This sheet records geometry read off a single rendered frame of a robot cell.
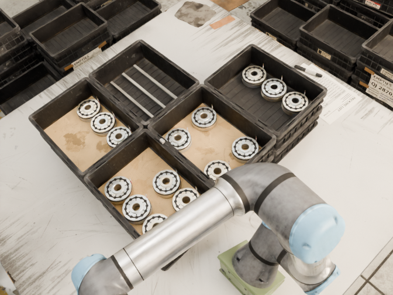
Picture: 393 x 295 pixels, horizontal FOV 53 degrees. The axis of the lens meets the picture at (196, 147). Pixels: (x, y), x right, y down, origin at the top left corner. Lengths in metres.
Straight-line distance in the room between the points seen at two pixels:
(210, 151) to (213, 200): 0.74
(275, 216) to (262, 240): 0.45
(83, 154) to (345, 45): 1.69
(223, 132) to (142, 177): 0.37
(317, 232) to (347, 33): 2.04
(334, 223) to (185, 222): 0.28
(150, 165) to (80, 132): 0.36
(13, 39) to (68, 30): 0.34
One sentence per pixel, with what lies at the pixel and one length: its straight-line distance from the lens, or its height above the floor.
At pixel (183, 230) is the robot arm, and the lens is 0.77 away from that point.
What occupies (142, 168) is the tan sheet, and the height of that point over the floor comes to 0.83.
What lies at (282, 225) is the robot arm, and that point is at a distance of 0.78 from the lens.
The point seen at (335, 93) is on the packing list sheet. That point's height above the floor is 0.70.
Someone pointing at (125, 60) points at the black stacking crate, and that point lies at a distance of 1.83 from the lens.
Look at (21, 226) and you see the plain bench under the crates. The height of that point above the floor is 0.70.
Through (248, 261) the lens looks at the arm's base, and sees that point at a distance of 1.27.
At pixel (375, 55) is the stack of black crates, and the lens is 2.28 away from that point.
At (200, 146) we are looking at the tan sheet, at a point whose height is 0.83.
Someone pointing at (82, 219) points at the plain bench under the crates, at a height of 0.70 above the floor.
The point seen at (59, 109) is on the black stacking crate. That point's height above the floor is 0.87.
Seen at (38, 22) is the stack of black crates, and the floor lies 0.38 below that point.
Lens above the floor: 2.12
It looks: 57 degrees down
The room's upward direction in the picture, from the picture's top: 10 degrees counter-clockwise
